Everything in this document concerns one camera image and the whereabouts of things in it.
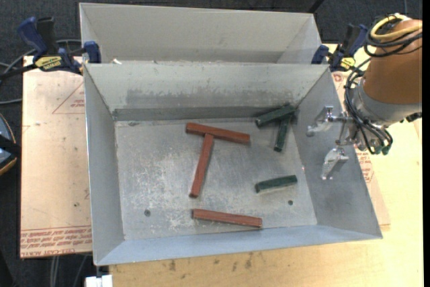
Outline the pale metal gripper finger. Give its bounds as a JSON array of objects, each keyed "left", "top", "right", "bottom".
[
  {"left": 306, "top": 106, "right": 336, "bottom": 138},
  {"left": 320, "top": 147, "right": 350, "bottom": 181}
]

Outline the dark green flat block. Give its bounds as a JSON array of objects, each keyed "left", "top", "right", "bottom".
[
  {"left": 254, "top": 174, "right": 299, "bottom": 194},
  {"left": 254, "top": 104, "right": 298, "bottom": 128},
  {"left": 273, "top": 117, "right": 292, "bottom": 153}
]

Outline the red-brown flat block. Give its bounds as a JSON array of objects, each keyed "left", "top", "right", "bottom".
[
  {"left": 191, "top": 208, "right": 264, "bottom": 229},
  {"left": 185, "top": 122, "right": 252, "bottom": 146},
  {"left": 188, "top": 132, "right": 216, "bottom": 199}
]

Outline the grey metal bin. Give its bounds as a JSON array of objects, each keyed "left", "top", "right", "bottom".
[{"left": 79, "top": 2, "right": 384, "bottom": 267}]

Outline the brown cardboard board, red print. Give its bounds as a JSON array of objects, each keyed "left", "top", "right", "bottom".
[{"left": 19, "top": 55, "right": 392, "bottom": 259}]

